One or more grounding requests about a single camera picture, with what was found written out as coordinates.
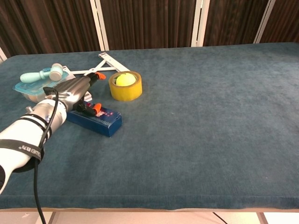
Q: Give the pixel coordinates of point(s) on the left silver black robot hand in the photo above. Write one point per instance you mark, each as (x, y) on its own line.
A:
(72, 91)

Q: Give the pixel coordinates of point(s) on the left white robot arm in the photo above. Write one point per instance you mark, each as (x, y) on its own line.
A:
(21, 137)

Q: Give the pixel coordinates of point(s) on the beige item inside container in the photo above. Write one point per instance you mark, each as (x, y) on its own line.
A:
(33, 98)

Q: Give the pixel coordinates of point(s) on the mint handheld fan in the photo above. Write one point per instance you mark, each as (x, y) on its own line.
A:
(29, 77)

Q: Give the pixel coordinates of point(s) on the clear blue plastic container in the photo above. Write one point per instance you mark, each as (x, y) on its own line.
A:
(25, 88)

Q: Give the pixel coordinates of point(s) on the white folding laptop stand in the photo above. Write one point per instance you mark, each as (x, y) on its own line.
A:
(114, 63)

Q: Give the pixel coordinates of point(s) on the yellow-green tennis ball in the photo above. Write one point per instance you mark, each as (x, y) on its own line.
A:
(125, 80)

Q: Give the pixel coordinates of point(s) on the yellow tape roll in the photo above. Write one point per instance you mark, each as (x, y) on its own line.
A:
(126, 93)

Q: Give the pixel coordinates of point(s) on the dark brown slatted screen panel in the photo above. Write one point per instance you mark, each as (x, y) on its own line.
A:
(285, 21)
(46, 25)
(149, 23)
(233, 21)

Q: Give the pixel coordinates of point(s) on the blue table cloth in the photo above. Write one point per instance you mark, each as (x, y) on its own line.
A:
(198, 116)

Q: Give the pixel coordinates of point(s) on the white screen frame post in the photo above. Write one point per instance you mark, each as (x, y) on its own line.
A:
(2, 54)
(264, 23)
(199, 23)
(100, 25)

